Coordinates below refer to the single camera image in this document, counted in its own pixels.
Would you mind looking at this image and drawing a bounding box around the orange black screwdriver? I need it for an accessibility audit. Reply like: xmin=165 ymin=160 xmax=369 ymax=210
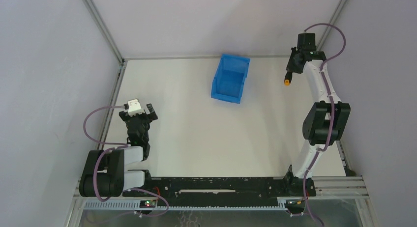
xmin=284 ymin=72 xmax=293 ymax=86

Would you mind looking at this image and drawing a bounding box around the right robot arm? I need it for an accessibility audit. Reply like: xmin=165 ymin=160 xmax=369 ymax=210
xmin=284 ymin=32 xmax=351 ymax=190

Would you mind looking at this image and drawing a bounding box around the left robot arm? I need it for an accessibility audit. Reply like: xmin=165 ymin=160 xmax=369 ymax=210
xmin=79 ymin=99 xmax=158 ymax=201

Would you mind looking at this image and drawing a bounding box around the blue plastic bin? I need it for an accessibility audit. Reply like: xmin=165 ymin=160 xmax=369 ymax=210
xmin=211 ymin=54 xmax=250 ymax=104

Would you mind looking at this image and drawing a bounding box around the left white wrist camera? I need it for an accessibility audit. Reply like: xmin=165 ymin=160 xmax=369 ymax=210
xmin=123 ymin=99 xmax=145 ymax=116

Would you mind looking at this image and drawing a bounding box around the grey slotted cable duct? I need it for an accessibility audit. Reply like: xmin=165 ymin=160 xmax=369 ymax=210
xmin=84 ymin=199 xmax=288 ymax=211

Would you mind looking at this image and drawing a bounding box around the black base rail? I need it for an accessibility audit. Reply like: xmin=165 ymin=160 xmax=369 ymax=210
xmin=122 ymin=173 xmax=317 ymax=205

